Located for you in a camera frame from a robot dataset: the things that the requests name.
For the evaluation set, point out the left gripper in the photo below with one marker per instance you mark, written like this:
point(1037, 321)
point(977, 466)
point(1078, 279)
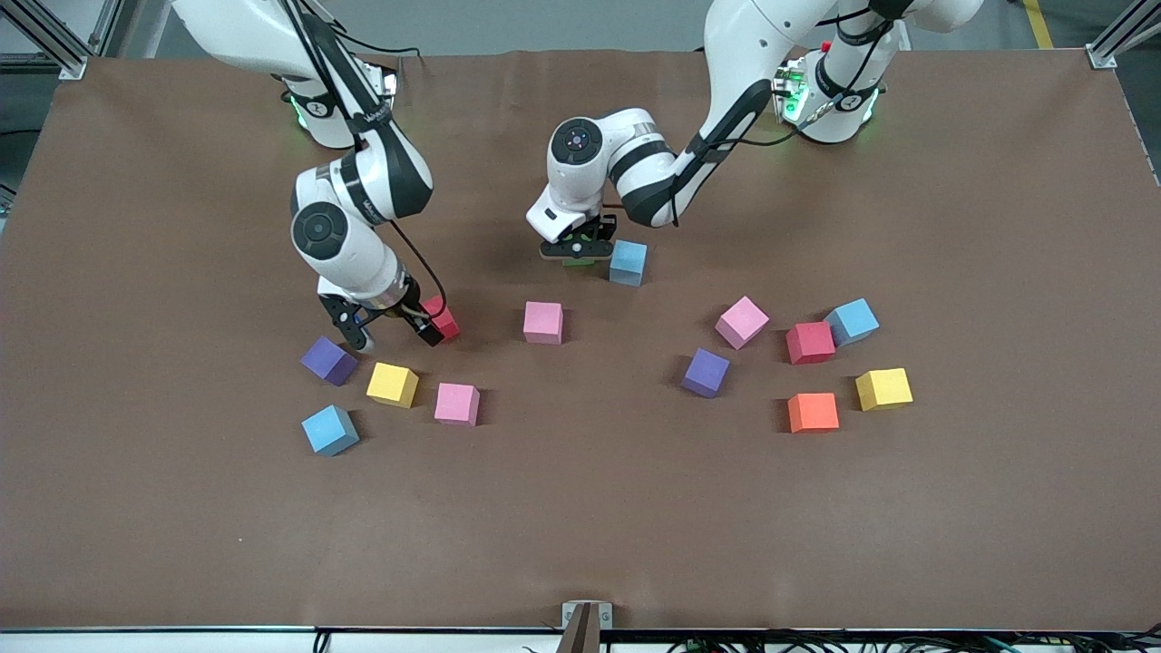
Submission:
point(602, 226)

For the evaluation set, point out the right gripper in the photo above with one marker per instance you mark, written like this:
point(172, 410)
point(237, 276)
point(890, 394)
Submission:
point(405, 311)

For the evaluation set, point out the red foam cube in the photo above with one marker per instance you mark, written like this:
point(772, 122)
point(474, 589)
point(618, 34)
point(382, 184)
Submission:
point(810, 342)
point(446, 319)

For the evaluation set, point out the light blue foam cube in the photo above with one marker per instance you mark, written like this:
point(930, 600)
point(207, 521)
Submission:
point(329, 429)
point(853, 320)
point(628, 263)

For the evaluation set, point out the yellow foam cube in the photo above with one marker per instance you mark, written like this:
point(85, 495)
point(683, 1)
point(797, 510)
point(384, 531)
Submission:
point(883, 388)
point(392, 383)

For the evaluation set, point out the purple foam cube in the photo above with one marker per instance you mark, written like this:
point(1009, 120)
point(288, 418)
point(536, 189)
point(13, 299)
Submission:
point(706, 372)
point(327, 359)

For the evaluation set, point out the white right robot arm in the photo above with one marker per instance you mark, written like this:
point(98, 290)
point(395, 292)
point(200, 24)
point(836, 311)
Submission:
point(345, 245)

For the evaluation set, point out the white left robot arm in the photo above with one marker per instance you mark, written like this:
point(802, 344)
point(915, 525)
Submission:
point(635, 154)

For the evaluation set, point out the mauve pink foam cube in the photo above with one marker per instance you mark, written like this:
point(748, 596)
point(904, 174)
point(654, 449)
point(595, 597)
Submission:
point(742, 321)

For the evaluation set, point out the brown table cover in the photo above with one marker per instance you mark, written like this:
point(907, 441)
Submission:
point(580, 508)

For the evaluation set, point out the orange foam cube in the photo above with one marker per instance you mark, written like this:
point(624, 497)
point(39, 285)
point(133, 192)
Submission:
point(813, 412)

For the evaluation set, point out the aluminium frame strut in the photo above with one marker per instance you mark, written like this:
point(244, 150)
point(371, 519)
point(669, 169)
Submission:
point(106, 25)

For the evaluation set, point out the aluminium frame post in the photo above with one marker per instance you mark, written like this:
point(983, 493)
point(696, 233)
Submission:
point(71, 65)
point(1102, 56)

